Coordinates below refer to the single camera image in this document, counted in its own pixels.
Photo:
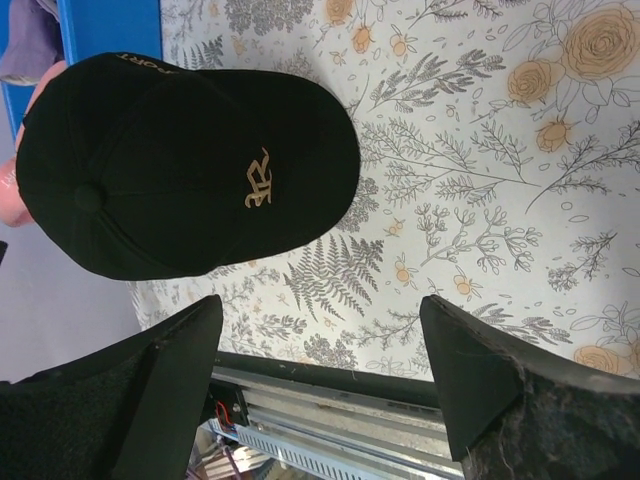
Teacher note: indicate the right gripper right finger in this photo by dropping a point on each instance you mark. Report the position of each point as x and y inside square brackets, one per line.
[515, 411]

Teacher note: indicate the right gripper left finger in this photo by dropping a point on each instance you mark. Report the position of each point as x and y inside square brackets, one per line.
[128, 411]

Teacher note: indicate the black baseball cap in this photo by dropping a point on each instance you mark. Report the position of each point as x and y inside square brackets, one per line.
[141, 170]

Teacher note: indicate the pink cap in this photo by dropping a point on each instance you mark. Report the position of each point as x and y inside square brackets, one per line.
[14, 213]

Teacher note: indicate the blue plastic bin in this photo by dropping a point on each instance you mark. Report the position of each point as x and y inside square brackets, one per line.
[90, 27]

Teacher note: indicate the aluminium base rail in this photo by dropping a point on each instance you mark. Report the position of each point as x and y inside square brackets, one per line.
[381, 416]

